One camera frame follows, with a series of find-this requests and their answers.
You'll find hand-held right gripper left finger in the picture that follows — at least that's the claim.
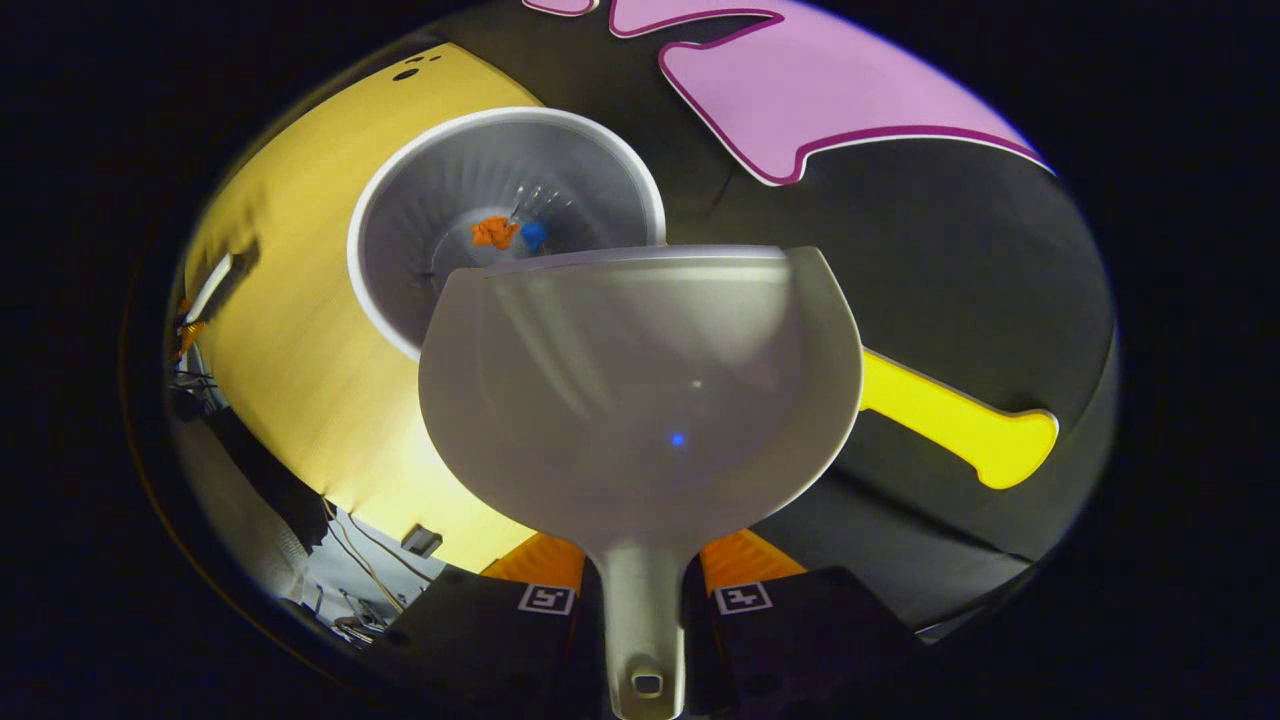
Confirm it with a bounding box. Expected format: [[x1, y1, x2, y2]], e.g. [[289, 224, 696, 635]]
[[383, 532, 609, 719]]

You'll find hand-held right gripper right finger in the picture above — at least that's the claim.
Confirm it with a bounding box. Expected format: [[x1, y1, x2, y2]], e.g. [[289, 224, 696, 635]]
[[685, 530, 926, 715]]

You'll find small white broom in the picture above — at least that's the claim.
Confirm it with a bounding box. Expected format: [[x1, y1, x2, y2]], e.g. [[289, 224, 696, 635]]
[[183, 240, 263, 329]]

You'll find grey dustpan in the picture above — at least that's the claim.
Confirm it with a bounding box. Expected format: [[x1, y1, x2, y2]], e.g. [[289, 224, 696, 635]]
[[418, 244, 865, 720]]

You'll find white ribbed garbage bin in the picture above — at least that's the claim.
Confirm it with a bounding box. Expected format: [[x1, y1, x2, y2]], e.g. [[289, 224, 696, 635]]
[[346, 106, 669, 362]]

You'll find grey-brown cloth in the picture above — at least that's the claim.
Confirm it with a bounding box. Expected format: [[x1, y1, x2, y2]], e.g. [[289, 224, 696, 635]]
[[170, 420, 311, 601]]

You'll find black backdrop cloth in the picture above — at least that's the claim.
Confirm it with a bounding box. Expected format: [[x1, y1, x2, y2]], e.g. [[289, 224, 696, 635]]
[[440, 0, 1121, 631]]

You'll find bundle of thin cables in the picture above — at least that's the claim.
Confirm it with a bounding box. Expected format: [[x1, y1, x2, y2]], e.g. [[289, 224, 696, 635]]
[[300, 495, 421, 646]]

